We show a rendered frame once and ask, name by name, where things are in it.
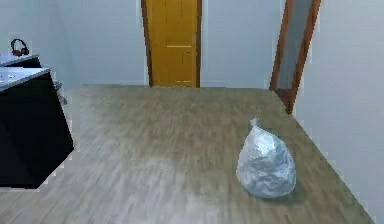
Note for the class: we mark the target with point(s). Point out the black kitchen counter cabinet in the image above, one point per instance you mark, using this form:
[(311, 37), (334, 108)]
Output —
[(30, 130)]

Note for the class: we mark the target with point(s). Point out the yellow wooden room door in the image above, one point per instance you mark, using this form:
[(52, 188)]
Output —
[(173, 43)]

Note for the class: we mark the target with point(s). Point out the white tied garbage bag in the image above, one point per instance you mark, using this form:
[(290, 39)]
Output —
[(266, 163)]

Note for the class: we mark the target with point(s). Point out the brown framed open door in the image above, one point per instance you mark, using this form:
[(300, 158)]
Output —
[(295, 50)]

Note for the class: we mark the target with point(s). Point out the black red headphones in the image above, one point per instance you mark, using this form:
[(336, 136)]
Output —
[(19, 49)]

